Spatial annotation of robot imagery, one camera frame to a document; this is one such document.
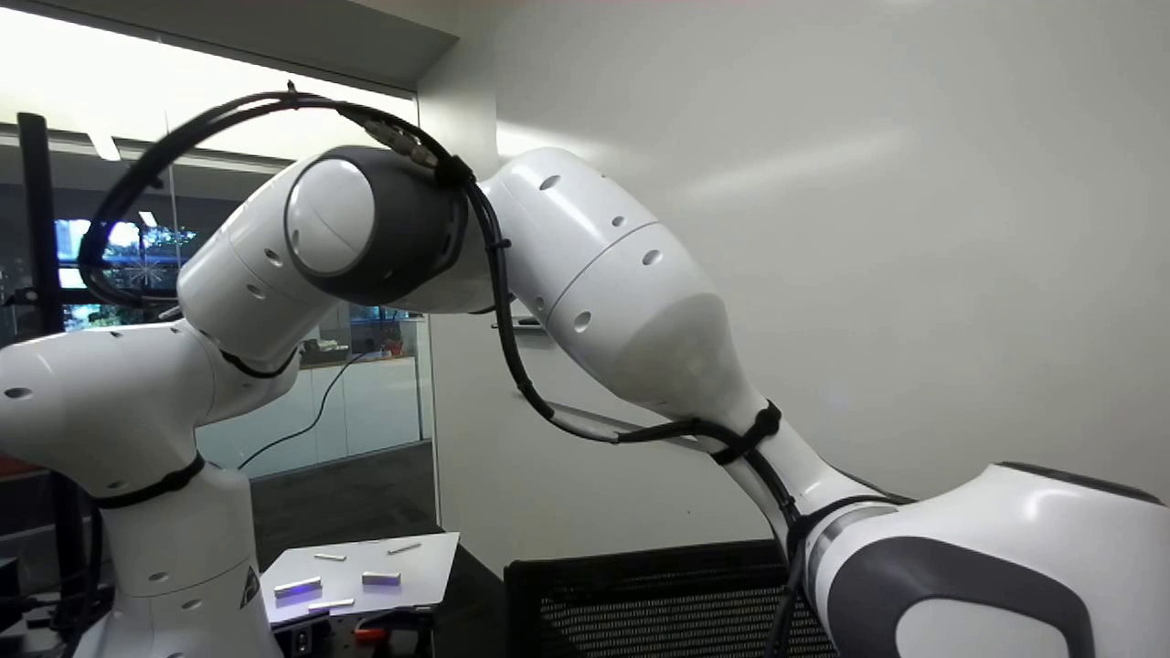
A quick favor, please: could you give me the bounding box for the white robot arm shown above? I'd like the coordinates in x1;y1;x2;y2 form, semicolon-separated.
0;146;1170;658

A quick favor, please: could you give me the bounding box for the black mesh office chair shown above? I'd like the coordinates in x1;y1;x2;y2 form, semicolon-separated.
505;542;837;658

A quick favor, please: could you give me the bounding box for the grey marker on side table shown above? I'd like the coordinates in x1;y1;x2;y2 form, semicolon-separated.
273;581;321;602

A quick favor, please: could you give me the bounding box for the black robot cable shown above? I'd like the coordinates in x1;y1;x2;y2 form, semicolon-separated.
73;86;909;658

